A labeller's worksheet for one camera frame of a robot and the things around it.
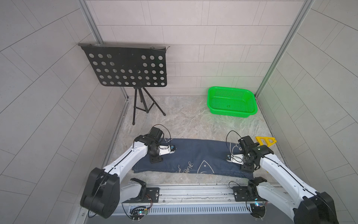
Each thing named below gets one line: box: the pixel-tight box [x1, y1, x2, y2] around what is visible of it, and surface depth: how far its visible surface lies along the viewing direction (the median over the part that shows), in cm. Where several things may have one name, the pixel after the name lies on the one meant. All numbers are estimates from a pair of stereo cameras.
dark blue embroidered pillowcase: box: [132, 138, 254, 180], surface depth 81 cm
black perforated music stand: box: [78, 43, 170, 125], surface depth 75 cm
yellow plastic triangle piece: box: [255, 136, 277, 147], surface depth 93 cm
